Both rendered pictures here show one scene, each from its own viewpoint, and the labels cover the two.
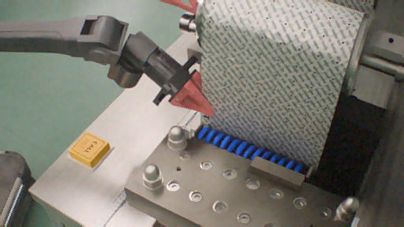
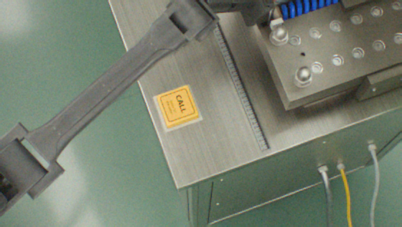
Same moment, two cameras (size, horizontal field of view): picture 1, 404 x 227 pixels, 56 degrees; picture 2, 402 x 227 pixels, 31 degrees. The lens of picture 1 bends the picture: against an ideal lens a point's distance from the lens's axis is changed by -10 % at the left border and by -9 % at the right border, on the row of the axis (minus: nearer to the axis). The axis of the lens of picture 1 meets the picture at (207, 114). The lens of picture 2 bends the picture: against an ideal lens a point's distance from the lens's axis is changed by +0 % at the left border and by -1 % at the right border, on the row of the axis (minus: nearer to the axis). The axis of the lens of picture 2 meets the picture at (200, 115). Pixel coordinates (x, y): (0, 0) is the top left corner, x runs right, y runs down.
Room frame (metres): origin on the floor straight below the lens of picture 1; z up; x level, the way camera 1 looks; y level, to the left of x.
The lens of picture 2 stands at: (0.27, 0.57, 2.34)
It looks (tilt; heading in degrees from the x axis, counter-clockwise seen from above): 74 degrees down; 309
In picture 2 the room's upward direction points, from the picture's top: 1 degrees clockwise
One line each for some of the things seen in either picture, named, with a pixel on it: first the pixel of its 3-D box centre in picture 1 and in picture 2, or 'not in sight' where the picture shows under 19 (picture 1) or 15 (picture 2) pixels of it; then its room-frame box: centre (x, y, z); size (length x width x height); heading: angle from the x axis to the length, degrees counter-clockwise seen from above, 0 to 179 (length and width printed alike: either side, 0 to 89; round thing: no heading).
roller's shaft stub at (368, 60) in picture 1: (383, 62); not in sight; (0.47, -0.27, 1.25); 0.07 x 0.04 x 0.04; 61
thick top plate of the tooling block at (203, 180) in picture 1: (248, 210); (364, 38); (0.38, -0.07, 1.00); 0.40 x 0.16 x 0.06; 61
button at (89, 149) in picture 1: (89, 149); (177, 106); (0.59, 0.27, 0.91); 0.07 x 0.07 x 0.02; 61
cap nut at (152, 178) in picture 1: (151, 174); (304, 75); (0.42, 0.09, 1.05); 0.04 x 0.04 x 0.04
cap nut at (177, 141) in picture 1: (176, 135); (280, 33); (0.50, 0.05, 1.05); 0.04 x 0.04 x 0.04
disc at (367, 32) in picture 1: (360, 54); not in sight; (0.49, -0.24, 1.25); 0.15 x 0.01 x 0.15; 151
